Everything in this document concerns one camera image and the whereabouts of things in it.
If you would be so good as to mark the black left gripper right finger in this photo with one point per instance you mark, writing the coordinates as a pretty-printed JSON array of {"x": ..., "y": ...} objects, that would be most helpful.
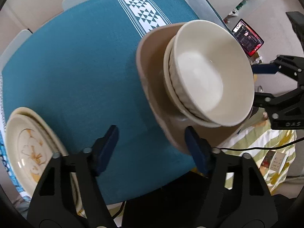
[{"x": 237, "y": 195}]

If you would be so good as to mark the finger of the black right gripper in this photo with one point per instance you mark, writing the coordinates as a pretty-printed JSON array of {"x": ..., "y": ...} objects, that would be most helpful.
[
  {"x": 273, "y": 67},
  {"x": 268, "y": 102}
]

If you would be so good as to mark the white plate with duck print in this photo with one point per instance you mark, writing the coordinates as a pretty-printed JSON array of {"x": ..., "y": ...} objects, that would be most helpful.
[{"x": 29, "y": 148}]

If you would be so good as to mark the white ceramic bowl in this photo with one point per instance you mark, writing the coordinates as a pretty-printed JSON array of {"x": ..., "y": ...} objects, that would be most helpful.
[{"x": 211, "y": 74}]

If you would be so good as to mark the plain white plate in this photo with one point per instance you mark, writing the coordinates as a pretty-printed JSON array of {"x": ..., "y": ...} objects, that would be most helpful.
[{"x": 59, "y": 145}]

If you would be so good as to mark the pink square bowl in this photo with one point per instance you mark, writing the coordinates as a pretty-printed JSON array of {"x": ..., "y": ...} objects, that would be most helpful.
[{"x": 149, "y": 61}]

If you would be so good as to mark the green striped bedsheet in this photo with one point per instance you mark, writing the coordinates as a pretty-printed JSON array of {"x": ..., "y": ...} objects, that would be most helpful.
[{"x": 257, "y": 132}]

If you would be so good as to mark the tablet with red screen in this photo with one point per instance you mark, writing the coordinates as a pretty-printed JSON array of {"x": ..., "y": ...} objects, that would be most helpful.
[{"x": 249, "y": 40}]

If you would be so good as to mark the white card box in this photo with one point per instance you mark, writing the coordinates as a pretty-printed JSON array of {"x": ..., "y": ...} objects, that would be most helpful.
[{"x": 274, "y": 160}]

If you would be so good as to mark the blue patterned bag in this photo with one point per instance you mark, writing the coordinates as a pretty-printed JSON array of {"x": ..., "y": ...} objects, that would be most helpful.
[{"x": 7, "y": 166}]

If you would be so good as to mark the teal blue tablecloth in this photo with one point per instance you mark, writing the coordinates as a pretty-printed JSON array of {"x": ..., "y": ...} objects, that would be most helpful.
[{"x": 78, "y": 72}]

